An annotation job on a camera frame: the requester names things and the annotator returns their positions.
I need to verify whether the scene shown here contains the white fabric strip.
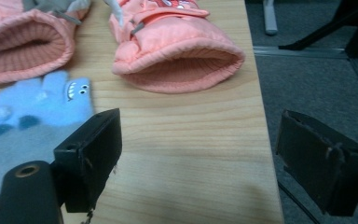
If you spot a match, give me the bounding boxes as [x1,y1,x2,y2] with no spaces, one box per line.
[103,0,125,28]

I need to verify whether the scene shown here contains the blue shark print glove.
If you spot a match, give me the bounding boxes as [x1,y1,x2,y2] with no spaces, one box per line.
[0,70,95,200]

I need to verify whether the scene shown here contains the pink padded glove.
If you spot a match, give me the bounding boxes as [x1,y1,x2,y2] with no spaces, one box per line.
[108,0,246,94]
[0,0,91,85]

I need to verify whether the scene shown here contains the black cable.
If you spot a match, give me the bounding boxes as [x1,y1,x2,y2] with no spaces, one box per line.
[277,181,322,224]

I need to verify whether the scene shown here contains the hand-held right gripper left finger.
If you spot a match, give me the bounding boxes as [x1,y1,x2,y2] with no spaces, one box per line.
[53,107,123,214]

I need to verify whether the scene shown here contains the grey cloth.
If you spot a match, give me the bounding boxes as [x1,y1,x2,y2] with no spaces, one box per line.
[22,0,91,26]

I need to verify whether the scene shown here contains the metal floor rail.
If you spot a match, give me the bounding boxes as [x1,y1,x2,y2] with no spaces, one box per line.
[253,45,358,105]

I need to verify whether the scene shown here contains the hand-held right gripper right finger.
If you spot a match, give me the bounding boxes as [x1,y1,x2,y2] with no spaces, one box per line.
[275,109,358,217]

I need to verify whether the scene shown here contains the grey metal stand leg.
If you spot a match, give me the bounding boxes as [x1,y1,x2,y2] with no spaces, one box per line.
[262,0,280,36]

